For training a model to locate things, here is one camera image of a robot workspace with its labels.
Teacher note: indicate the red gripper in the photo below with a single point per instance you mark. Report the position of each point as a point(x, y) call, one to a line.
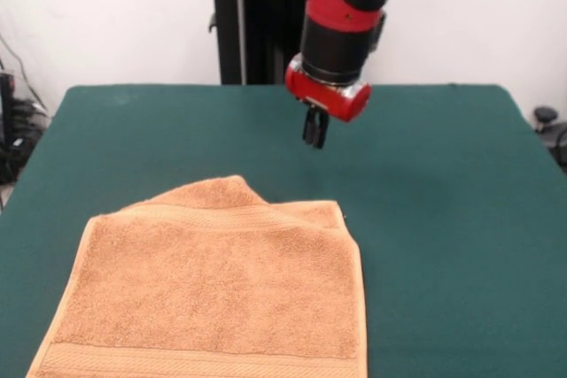
point(328, 94)

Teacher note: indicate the black electronics box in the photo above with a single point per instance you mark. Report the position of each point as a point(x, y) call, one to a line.
point(6, 121)

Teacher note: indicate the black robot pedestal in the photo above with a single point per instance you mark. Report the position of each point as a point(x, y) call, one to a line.
point(252, 33)

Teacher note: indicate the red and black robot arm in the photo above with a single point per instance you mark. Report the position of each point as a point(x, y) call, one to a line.
point(345, 6)

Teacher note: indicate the black office chair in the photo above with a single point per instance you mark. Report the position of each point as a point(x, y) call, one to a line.
point(551, 130)

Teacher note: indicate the dark green table cloth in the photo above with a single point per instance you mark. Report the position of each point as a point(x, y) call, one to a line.
point(443, 174)

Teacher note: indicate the orange terry towel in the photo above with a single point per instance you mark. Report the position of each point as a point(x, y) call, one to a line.
point(212, 285)

